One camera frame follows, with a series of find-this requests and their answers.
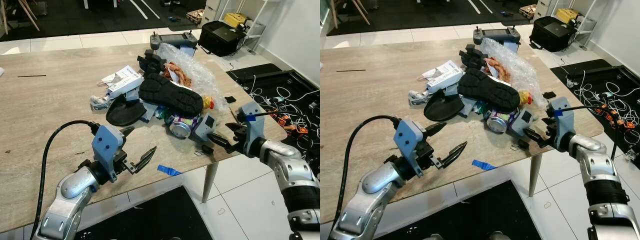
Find small grey device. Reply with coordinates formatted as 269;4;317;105
192;112;221;143
510;107;538;137

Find blue tape strip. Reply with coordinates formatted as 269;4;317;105
472;159;498;171
157;164;183;177

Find white table leg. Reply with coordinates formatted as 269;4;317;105
528;152;544;197
202;161;220;203

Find crumpled grey wrapper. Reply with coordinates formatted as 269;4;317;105
408;90;431;106
90;94;113;111

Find purple drink can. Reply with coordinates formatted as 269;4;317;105
168;115;201;140

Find orange black tool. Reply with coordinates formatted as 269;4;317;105
592;102;638;132
270;112;308;138

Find white carton box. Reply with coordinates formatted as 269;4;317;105
101;65;145;99
422;60;464;95

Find clear bubble wrap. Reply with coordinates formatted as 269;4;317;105
157;42;230;112
479;36;548;108

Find black plastic piece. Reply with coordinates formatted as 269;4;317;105
136;49;168;76
459;44;488;71

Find orange cloth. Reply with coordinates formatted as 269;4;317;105
165;61;193;88
482;56;513;83

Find black carry bag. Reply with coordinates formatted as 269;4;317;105
529;16;578;53
198;20;246;57

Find grey remote controller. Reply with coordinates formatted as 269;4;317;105
472;25;522;47
150;31;199;51

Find yellow crate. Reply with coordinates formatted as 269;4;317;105
556;7;581;25
223;12;248;28

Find wooden chair legs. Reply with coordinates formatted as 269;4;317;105
330;0;372;28
0;0;41;36

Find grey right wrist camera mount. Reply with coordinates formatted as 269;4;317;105
238;101;266;156
547;96;576;151

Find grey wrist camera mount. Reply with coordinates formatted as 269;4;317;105
91;124;126;183
238;101;266;156
393;120;427;173
547;96;576;151

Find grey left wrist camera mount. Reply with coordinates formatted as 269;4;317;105
393;120;427;173
91;124;126;183

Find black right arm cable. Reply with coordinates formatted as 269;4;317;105
245;109;288;120
555;104;621;161

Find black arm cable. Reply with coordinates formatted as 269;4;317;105
332;115;402;236
30;120;101;240
245;109;288;120
555;104;621;161

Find white cable tangle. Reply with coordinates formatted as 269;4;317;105
247;75;321;118
570;70;640;116

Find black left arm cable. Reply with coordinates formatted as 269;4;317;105
30;120;101;240
332;115;402;236

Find white wire rack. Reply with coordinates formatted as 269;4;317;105
575;0;601;51
240;0;268;53

